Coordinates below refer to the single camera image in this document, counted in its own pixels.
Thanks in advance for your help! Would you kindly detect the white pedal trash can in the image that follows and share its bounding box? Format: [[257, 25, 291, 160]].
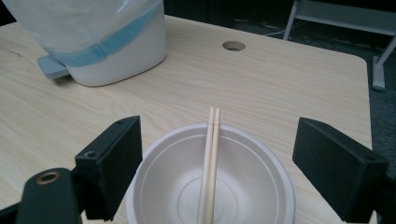
[[36, 0, 168, 88]]

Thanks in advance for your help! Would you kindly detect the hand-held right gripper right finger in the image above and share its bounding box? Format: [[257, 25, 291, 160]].
[[291, 117, 390, 224]]

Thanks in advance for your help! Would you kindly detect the wooden chopstick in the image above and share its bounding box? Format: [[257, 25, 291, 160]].
[[204, 107, 221, 224], [195, 106, 215, 224]]

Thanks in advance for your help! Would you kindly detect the white metal stand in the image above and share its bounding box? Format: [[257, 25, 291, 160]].
[[282, 0, 396, 91]]

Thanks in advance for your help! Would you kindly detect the translucent trash bag liner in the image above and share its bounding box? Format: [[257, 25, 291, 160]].
[[2, 0, 164, 68]]

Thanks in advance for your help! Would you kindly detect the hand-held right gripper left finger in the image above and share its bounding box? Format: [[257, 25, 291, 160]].
[[74, 115, 144, 222]]

